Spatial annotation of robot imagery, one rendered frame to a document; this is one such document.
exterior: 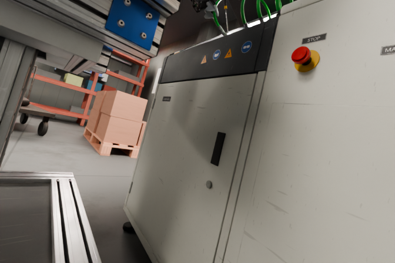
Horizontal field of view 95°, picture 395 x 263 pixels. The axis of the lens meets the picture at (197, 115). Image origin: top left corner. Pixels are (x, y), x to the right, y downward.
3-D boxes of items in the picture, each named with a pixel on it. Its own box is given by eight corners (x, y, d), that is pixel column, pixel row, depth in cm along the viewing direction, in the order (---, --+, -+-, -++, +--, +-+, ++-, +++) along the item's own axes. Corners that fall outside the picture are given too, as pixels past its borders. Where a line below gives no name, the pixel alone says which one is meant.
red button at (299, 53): (284, 66, 40) (289, 44, 41) (292, 73, 43) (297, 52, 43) (310, 63, 36) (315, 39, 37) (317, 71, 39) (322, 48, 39)
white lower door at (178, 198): (124, 205, 97) (157, 83, 102) (129, 204, 98) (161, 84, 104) (195, 330, 45) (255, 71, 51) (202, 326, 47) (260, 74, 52)
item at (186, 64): (160, 83, 101) (167, 56, 103) (166, 86, 104) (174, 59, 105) (253, 71, 52) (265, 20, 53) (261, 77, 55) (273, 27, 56)
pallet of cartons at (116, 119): (136, 142, 382) (146, 105, 388) (164, 162, 268) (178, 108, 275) (82, 134, 325) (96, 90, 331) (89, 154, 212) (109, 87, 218)
